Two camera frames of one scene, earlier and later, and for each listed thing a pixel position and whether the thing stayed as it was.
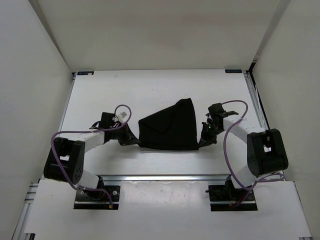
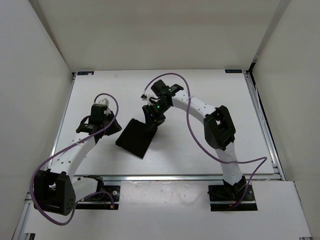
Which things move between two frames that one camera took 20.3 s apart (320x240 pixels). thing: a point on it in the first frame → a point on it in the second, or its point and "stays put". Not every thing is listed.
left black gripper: x=129 y=138 → x=116 y=127
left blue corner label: x=84 y=73 stays put
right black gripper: x=205 y=140 → x=148 y=110
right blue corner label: x=233 y=71 stays put
